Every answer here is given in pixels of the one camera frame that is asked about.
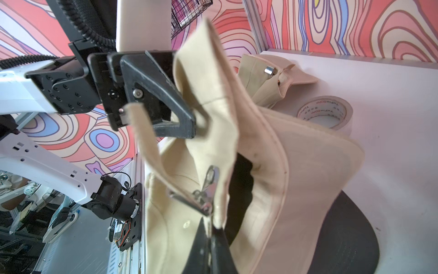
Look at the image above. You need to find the dark grey cap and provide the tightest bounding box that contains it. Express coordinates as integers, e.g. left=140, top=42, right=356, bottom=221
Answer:
left=308, top=192, right=380, bottom=274

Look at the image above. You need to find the clear tape roll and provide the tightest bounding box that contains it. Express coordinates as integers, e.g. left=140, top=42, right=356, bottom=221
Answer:
left=296, top=96, right=354, bottom=136

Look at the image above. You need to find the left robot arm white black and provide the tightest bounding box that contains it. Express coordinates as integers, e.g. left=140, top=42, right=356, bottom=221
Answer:
left=1, top=1, right=196, bottom=221

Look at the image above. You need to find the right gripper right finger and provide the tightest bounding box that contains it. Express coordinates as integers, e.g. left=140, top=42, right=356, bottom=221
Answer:
left=211, top=227, right=238, bottom=274

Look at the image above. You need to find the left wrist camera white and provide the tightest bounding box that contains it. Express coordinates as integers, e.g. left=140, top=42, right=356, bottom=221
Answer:
left=116, top=0, right=172, bottom=52

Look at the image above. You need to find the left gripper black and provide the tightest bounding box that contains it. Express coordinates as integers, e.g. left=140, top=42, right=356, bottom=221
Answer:
left=87, top=50, right=196, bottom=139

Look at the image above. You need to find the black wire basket back wall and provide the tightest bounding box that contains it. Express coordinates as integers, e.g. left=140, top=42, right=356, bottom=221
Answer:
left=171, top=0, right=213, bottom=39

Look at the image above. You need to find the beige cap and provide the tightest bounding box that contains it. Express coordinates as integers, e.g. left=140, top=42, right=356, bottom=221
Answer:
left=126, top=20, right=365, bottom=274
left=238, top=54, right=318, bottom=108

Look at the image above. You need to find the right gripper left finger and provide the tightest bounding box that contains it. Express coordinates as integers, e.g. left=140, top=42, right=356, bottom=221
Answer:
left=182, top=219, right=211, bottom=274

